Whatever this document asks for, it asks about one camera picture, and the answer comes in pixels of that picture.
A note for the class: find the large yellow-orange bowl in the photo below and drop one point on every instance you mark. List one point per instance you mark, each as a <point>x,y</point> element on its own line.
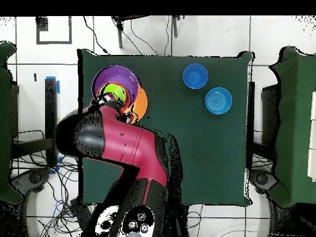
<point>142,103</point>

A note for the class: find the small orange bowl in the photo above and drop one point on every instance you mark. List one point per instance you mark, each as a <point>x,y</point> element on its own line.
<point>127,87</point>

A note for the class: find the green cup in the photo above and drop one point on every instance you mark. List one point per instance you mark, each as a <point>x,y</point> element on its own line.
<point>114,91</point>

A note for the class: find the purple bowl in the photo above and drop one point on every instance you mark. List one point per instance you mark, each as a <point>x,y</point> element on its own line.
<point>118,74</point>

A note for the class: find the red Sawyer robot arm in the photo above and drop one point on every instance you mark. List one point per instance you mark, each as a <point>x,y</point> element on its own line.
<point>128,143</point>

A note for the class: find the dark green tablecloth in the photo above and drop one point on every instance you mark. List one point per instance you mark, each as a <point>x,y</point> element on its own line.
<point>209,160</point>

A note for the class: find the dark blue bowl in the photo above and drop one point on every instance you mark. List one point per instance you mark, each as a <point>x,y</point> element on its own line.
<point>195,76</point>

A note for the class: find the flat-bottomed light blue bowl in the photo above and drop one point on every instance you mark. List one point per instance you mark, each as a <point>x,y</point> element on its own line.
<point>218,100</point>

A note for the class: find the black tripod stand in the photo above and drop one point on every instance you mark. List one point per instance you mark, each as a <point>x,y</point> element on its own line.
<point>120,37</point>

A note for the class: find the blue tape strip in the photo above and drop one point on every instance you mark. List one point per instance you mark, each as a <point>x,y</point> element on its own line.
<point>58,87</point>

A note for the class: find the black power strip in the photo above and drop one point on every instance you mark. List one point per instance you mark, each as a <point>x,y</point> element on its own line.
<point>80,212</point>

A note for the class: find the black chair base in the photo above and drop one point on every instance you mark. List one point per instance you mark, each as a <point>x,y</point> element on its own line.
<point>33,177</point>
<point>261,179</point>

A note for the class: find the black table frame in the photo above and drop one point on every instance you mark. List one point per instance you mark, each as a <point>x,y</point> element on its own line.
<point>50,103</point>

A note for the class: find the black square floor frame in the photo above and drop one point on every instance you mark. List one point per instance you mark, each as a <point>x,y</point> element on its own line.
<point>42,23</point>

